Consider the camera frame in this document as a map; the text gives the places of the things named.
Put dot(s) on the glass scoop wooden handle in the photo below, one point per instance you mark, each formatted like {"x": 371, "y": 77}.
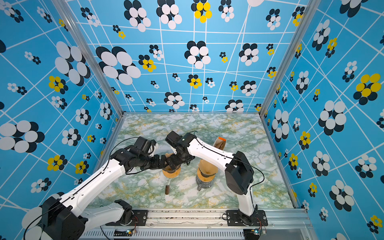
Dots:
{"x": 167, "y": 186}

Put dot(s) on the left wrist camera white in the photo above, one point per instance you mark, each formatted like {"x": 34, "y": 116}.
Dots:
{"x": 153, "y": 148}

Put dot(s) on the grey glass dripper cone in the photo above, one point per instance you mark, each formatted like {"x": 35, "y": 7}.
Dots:
{"x": 172, "y": 171}

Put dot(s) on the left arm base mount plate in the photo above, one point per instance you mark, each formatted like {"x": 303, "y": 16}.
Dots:
{"x": 134, "y": 218}

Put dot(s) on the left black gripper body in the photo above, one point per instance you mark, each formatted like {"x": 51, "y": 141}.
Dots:
{"x": 154, "y": 162}

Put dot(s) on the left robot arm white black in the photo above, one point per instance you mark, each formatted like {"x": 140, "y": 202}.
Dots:
{"x": 65, "y": 218}

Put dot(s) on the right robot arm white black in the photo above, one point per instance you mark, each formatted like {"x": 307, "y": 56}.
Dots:
{"x": 238, "y": 171}

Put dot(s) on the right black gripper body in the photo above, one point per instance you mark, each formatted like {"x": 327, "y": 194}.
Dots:
{"x": 177, "y": 159}

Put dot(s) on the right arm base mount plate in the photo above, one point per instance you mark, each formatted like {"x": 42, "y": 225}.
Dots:
{"x": 246, "y": 218}

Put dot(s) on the aluminium front rail frame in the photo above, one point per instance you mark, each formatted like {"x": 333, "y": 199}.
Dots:
{"x": 206, "y": 224}

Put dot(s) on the wooden ring dripper holder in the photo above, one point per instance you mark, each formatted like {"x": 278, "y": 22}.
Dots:
{"x": 205, "y": 178}

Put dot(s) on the grey ribbed glass carafe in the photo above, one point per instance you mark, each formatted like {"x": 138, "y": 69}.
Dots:
{"x": 204, "y": 185}

